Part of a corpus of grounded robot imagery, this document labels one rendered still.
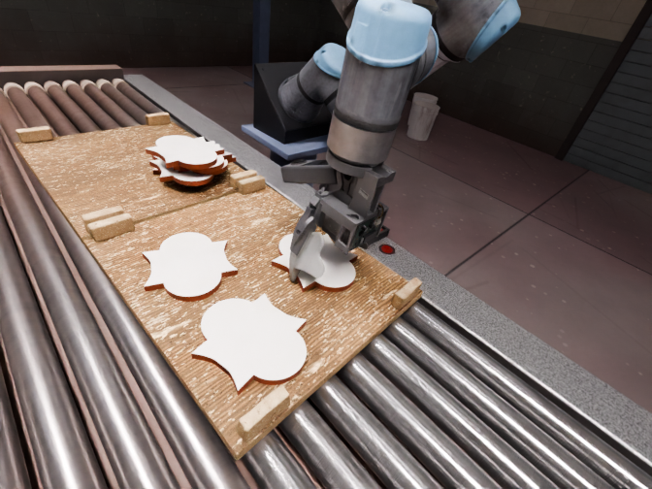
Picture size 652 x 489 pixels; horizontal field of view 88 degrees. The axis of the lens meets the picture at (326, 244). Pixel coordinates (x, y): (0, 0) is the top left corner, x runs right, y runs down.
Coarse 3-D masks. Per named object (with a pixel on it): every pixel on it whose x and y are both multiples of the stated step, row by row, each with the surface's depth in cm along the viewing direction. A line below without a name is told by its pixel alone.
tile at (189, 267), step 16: (176, 240) 54; (192, 240) 54; (208, 240) 55; (144, 256) 51; (160, 256) 50; (176, 256) 51; (192, 256) 51; (208, 256) 52; (224, 256) 52; (160, 272) 48; (176, 272) 48; (192, 272) 49; (208, 272) 49; (224, 272) 50; (160, 288) 47; (176, 288) 46; (192, 288) 46; (208, 288) 47
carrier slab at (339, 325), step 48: (144, 240) 54; (240, 240) 58; (144, 288) 47; (240, 288) 49; (288, 288) 50; (384, 288) 53; (192, 336) 42; (336, 336) 45; (192, 384) 37; (288, 384) 39
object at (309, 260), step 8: (312, 232) 47; (312, 240) 47; (320, 240) 46; (304, 248) 48; (312, 248) 47; (320, 248) 47; (296, 256) 48; (304, 256) 48; (312, 256) 47; (296, 264) 49; (304, 264) 48; (312, 264) 47; (320, 264) 47; (296, 272) 50; (312, 272) 47; (320, 272) 47
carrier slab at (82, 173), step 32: (128, 128) 87; (160, 128) 89; (32, 160) 68; (64, 160) 70; (96, 160) 72; (128, 160) 74; (64, 192) 61; (96, 192) 63; (128, 192) 64; (160, 192) 66; (192, 192) 67; (224, 192) 69
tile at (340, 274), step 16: (288, 240) 57; (288, 256) 54; (320, 256) 55; (336, 256) 56; (352, 256) 56; (288, 272) 52; (304, 272) 52; (336, 272) 53; (352, 272) 53; (304, 288) 49; (320, 288) 51; (336, 288) 50
